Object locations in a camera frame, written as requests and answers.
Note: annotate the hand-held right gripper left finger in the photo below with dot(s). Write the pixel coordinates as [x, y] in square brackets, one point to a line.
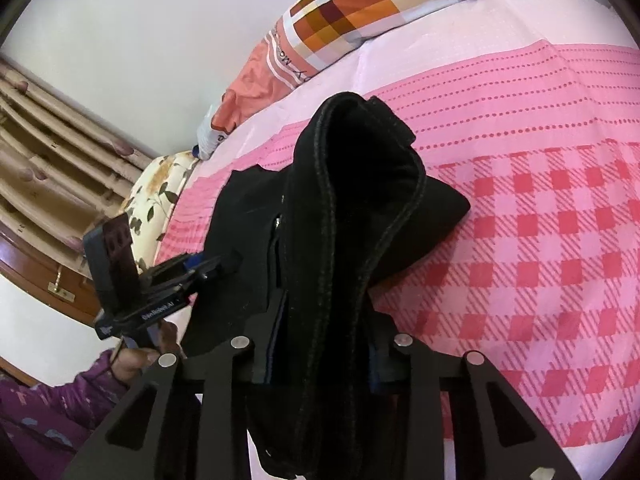
[262, 360]

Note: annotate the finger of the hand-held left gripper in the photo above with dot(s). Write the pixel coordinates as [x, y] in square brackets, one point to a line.
[220, 267]
[175, 267]

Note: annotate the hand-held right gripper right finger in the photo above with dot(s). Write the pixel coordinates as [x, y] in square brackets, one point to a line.
[395, 365]

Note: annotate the black pants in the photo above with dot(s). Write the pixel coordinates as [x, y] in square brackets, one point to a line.
[350, 185]

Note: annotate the person's left forearm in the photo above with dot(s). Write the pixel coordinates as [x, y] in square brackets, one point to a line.
[55, 405]

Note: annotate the person's left hand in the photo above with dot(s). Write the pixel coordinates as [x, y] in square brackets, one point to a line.
[137, 362]

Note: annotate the brass door latch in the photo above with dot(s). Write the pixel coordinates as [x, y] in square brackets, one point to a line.
[60, 287]

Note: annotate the floral pillow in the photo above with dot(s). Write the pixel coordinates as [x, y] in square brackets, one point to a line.
[150, 200]

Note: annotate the wooden door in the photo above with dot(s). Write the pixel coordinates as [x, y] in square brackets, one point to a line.
[30, 270]

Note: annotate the beige patterned curtain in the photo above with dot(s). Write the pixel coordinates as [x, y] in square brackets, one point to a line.
[50, 135]

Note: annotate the pink checked bedsheet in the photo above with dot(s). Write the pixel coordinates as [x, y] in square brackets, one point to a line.
[525, 210]

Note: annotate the plaid pillow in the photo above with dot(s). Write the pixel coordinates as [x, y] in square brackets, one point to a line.
[400, 0]

